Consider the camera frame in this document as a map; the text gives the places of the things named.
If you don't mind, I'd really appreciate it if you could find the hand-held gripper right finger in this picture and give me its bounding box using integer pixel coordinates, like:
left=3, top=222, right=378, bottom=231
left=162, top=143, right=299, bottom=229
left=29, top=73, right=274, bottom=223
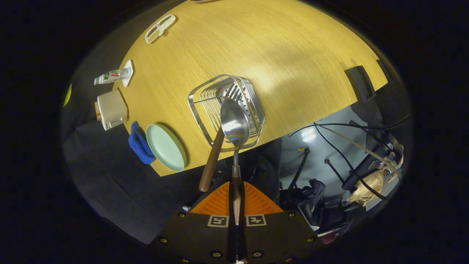
left=240, top=181, right=325, bottom=263

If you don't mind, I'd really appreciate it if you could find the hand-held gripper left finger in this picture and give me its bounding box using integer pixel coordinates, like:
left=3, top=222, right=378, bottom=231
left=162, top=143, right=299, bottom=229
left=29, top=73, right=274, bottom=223
left=152, top=181, right=233, bottom=263

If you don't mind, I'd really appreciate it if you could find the metal fork with wooden handle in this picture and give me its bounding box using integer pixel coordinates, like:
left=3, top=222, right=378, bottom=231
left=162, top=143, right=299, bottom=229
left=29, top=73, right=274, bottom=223
left=199, top=82, right=240, bottom=193

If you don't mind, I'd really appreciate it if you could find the metal spoon with wooden handle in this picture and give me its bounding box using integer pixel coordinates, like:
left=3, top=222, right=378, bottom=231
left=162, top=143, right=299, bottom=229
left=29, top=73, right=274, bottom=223
left=220, top=98, right=251, bottom=226

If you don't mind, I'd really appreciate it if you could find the dark cloth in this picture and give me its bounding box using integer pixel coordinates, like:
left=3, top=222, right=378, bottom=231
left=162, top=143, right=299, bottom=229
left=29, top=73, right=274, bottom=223
left=280, top=179, right=326, bottom=210

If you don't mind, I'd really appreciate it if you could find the pale green plate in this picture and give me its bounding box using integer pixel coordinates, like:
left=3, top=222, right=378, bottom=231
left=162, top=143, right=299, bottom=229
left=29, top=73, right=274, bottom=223
left=146, top=123, right=187, bottom=172

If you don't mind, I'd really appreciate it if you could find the blue cloth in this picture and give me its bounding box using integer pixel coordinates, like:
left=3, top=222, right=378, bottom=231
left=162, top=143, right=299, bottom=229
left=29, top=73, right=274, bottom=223
left=128, top=121, right=156, bottom=164

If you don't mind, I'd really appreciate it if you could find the brown taped bundle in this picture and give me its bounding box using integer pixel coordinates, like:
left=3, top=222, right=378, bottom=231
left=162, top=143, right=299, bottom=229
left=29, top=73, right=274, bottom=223
left=348, top=169, right=389, bottom=204

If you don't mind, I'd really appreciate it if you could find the white toaster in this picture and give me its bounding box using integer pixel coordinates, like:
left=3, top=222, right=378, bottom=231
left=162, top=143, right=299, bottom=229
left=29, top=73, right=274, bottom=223
left=95, top=89, right=129, bottom=131

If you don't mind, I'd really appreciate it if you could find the white coaster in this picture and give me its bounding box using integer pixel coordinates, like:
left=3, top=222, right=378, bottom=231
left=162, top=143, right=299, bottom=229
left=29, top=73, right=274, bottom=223
left=122, top=60, right=134, bottom=88

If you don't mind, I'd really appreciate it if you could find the small plastic drink bottle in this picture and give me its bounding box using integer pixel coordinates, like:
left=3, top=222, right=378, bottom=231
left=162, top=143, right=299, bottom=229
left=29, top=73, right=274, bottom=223
left=94, top=68, right=132, bottom=85

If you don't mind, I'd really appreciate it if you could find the white divided tray with beans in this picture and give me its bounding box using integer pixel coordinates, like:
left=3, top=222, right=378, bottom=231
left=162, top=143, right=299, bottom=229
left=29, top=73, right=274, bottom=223
left=145, top=14, right=176, bottom=44

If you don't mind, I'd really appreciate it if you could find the metal wire basket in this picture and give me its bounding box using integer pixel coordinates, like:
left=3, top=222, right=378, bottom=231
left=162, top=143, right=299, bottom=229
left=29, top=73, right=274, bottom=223
left=188, top=74, right=266, bottom=152

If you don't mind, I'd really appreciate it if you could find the white cable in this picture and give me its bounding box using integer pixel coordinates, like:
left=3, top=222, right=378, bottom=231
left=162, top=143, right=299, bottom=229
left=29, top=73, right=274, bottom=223
left=316, top=124, right=402, bottom=176

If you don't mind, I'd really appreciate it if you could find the black desk cable box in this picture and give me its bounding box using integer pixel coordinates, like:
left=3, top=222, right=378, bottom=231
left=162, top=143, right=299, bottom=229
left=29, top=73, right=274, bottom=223
left=344, top=66, right=377, bottom=102

